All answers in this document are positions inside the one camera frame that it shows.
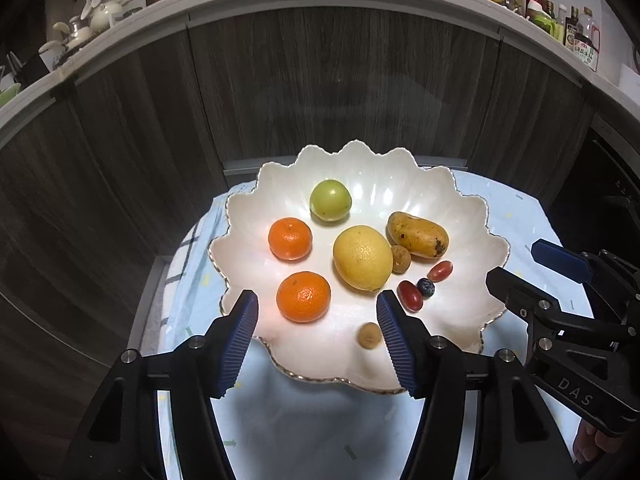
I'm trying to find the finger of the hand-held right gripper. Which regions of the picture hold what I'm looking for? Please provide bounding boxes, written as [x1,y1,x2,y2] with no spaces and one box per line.
[531,239,608,283]
[486,266,562,322]

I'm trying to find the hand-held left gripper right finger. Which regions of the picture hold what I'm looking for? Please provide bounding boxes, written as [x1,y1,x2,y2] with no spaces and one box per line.
[376,290,576,480]

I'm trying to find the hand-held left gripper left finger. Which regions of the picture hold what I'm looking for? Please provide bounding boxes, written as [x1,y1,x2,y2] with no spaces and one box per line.
[65,289,260,480]

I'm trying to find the brown longan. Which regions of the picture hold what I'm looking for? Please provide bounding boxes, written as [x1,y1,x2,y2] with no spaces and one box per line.
[390,245,412,275]
[358,322,384,348]

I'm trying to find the white scalloped ceramic bowl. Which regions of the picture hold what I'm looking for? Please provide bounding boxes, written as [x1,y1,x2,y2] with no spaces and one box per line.
[207,140,511,395]

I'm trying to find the orange tangerine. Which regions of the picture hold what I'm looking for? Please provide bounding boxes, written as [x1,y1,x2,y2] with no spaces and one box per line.
[276,271,332,323]
[268,217,314,261]

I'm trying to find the yellow lemon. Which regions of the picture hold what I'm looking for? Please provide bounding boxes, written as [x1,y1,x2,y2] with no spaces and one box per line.
[333,225,394,292]

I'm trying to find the yellow mango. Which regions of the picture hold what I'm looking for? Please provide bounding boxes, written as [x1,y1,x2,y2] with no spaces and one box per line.
[386,211,449,259]

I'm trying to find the green apple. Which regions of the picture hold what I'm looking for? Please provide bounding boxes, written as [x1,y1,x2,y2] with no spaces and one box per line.
[309,179,352,222]

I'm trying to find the person's right hand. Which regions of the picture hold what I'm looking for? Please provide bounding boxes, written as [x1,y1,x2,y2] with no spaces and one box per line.
[574,417,632,466]

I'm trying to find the black built-in oven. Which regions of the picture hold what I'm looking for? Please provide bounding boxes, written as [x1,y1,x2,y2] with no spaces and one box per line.
[547,115,640,261]

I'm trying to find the white blue striped cloth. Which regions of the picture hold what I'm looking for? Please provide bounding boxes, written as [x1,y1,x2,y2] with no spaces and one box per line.
[166,195,227,287]

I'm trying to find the light blue patterned cloth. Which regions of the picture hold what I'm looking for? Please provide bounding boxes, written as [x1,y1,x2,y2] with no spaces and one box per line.
[130,170,587,480]

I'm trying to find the large dark sauce bottle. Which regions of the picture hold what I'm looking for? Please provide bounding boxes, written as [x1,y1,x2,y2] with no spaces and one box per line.
[574,7,602,74]

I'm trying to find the slim dark sauce bottle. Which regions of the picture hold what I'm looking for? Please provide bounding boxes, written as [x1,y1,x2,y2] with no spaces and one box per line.
[564,5,581,49]

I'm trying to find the green plastic pitcher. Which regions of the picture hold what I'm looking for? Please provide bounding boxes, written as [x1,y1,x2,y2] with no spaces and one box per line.
[527,7,564,42]

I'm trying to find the dark wood counter cabinets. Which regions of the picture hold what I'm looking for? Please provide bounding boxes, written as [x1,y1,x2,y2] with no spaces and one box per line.
[0,0,640,461]

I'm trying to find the white ceramic cup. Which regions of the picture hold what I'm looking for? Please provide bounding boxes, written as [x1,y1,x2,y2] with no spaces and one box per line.
[38,42,69,72]

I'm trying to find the white round teapot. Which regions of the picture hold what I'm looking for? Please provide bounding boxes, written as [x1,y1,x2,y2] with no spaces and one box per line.
[89,1,124,32]

